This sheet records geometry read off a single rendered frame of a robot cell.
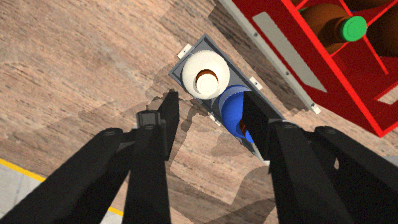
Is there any grey tray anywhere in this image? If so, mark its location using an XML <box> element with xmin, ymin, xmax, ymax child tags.
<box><xmin>168</xmin><ymin>33</ymin><xmax>286</xmax><ymax>160</ymax></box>

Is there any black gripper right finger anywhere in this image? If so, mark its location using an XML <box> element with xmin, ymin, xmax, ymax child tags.
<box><xmin>242</xmin><ymin>91</ymin><xmax>398</xmax><ymax>224</ymax></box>

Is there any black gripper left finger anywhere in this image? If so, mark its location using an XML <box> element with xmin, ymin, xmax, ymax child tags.
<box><xmin>0</xmin><ymin>91</ymin><xmax>180</xmax><ymax>224</ymax></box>

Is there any brown bottle with green cap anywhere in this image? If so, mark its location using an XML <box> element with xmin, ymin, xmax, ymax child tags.
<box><xmin>298</xmin><ymin>3</ymin><xmax>367</xmax><ymax>55</ymax></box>

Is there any brown bottle with white cap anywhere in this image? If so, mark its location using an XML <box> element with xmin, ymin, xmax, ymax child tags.
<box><xmin>364</xmin><ymin>5</ymin><xmax>398</xmax><ymax>58</ymax></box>

